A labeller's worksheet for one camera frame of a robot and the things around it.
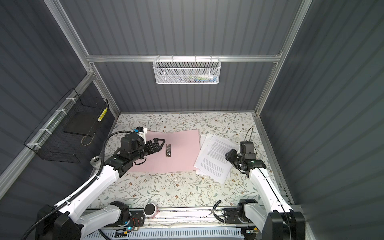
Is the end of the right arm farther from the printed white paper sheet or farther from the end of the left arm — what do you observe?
the end of the left arm

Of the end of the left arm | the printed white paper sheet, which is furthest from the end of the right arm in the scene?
the end of the left arm

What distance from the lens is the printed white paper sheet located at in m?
0.91
